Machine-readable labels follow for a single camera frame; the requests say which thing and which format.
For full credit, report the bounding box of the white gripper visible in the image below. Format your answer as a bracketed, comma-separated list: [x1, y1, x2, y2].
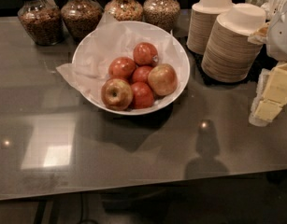
[248, 0, 287, 127]

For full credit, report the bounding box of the yellow-red apple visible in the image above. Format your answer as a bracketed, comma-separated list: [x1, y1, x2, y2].
[101, 78, 133, 111]
[148, 63, 178, 96]

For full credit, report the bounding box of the back paper bowl stack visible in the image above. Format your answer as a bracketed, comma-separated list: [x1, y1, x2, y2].
[187, 0, 234, 55]

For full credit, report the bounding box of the top red apple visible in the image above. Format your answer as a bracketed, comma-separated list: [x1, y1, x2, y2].
[133, 42, 159, 66]

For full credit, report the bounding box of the red apple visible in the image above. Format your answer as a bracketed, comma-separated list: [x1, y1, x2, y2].
[133, 42, 159, 66]
[132, 65, 152, 83]
[131, 82, 154, 109]
[108, 57, 136, 79]

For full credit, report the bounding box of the centre red apple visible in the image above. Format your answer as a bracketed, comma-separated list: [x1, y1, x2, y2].
[132, 65, 152, 83]

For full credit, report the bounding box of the front red apple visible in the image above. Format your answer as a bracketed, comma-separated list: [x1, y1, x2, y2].
[131, 82, 154, 109]

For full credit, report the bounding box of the white bowl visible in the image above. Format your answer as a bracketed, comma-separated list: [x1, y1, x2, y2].
[71, 21, 191, 116]

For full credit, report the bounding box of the left red apple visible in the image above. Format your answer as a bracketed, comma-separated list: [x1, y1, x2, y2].
[108, 57, 136, 79]

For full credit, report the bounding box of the cereal jar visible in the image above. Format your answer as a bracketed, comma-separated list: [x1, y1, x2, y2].
[143, 0, 180, 32]
[105, 0, 143, 21]
[18, 0, 64, 46]
[61, 0, 103, 42]

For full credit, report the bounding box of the white paper liner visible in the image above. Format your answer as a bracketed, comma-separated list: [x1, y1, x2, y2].
[55, 12, 181, 108]

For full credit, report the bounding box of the far left cereal jar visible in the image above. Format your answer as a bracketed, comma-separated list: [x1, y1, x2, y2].
[18, 0, 64, 46]

